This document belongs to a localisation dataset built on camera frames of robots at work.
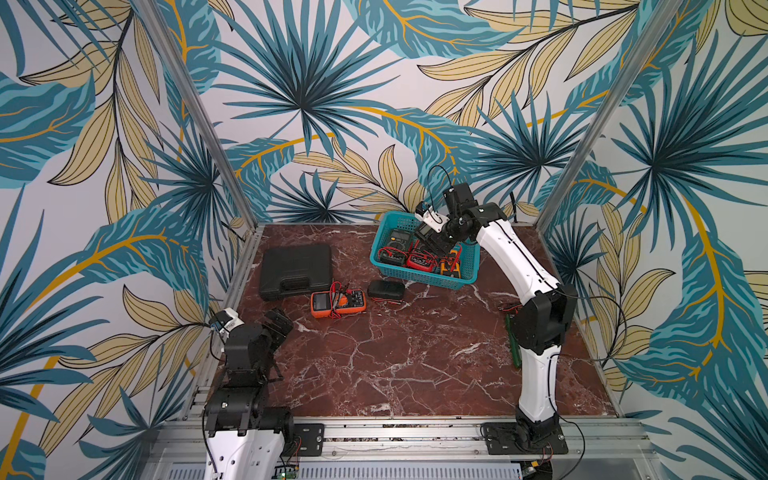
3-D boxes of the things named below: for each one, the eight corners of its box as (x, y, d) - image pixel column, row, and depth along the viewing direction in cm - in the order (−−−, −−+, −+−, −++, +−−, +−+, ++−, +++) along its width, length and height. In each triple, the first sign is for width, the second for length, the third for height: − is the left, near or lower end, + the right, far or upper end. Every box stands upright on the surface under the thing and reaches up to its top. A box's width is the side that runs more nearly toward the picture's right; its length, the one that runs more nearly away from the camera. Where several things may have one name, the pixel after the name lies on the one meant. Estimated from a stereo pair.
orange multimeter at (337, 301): (310, 319, 95) (307, 312, 91) (315, 290, 102) (313, 282, 98) (365, 319, 96) (365, 312, 92) (367, 290, 102) (366, 282, 98)
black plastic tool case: (261, 303, 100) (254, 292, 94) (268, 260, 111) (262, 248, 105) (331, 298, 101) (328, 286, 96) (331, 256, 113) (329, 243, 107)
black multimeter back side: (368, 301, 100) (368, 295, 97) (369, 286, 104) (368, 280, 101) (405, 301, 101) (405, 295, 98) (404, 286, 104) (405, 280, 101)
